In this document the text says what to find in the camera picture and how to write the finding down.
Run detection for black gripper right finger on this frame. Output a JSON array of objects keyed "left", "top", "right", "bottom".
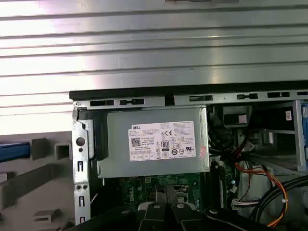
[{"left": 166, "top": 185, "right": 274, "bottom": 231}]

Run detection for hard disk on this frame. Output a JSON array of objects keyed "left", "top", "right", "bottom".
[{"left": 0, "top": 142, "right": 31, "bottom": 162}]

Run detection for blue drive bay latch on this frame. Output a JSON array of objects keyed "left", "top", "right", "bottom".
[{"left": 299, "top": 101, "right": 308, "bottom": 169}]

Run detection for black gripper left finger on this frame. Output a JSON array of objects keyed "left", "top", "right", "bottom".
[{"left": 72, "top": 184, "right": 169, "bottom": 231}]

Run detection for green motherboard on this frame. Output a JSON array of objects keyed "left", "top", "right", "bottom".
[{"left": 120, "top": 173, "right": 239, "bottom": 212}]

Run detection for black cable bundle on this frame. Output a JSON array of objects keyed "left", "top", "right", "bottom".
[{"left": 255, "top": 173, "right": 308, "bottom": 228}]

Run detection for orange yellow power wires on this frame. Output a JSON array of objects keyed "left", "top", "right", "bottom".
[{"left": 234, "top": 161, "right": 289, "bottom": 228}]

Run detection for metal optical drive cage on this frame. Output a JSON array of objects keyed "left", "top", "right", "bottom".
[{"left": 262, "top": 100, "right": 308, "bottom": 176}]

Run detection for black open PC case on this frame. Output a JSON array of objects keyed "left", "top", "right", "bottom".
[{"left": 69, "top": 88, "right": 308, "bottom": 231}]

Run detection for grey power supply unit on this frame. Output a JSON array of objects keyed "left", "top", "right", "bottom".
[{"left": 98, "top": 107, "right": 211, "bottom": 179}]

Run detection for grey parts rack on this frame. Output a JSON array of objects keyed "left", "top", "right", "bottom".
[{"left": 0, "top": 131, "right": 76, "bottom": 231}]

